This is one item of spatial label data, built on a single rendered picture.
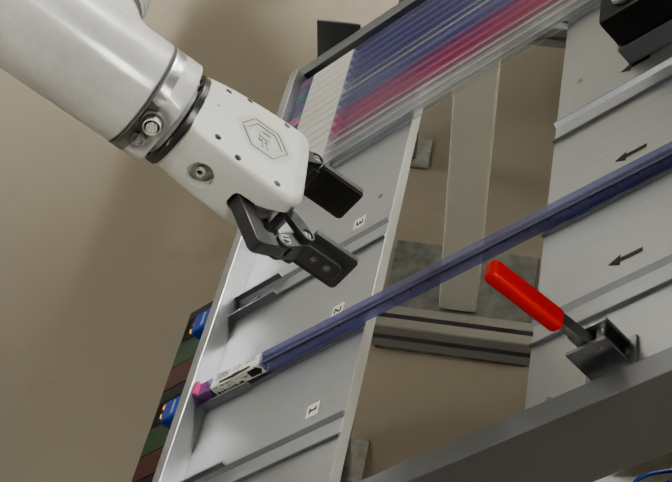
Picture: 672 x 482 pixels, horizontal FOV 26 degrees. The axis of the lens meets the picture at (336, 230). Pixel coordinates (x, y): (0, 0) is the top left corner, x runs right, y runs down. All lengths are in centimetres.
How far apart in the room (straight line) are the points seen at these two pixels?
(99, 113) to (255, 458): 31
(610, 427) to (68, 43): 44
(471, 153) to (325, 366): 99
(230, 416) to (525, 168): 147
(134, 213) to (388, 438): 66
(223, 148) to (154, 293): 138
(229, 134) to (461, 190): 115
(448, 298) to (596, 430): 143
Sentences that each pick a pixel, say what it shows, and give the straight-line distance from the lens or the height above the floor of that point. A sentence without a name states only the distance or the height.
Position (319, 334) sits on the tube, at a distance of 119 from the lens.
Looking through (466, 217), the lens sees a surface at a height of 22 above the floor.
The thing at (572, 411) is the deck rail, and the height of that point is 102.
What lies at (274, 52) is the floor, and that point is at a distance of 290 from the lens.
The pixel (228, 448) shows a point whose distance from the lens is 121.
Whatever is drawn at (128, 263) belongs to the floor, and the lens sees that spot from 246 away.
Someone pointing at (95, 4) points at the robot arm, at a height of 113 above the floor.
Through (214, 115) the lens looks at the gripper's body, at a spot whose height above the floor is 105.
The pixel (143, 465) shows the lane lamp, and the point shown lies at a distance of 134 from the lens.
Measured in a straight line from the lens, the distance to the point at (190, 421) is 127.
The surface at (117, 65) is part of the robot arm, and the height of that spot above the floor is 110.
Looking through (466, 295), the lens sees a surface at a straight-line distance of 232.
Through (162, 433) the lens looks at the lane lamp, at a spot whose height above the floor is 66.
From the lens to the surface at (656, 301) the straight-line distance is 94.
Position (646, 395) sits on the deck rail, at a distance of 89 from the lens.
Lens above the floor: 170
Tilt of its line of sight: 43 degrees down
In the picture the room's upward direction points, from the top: straight up
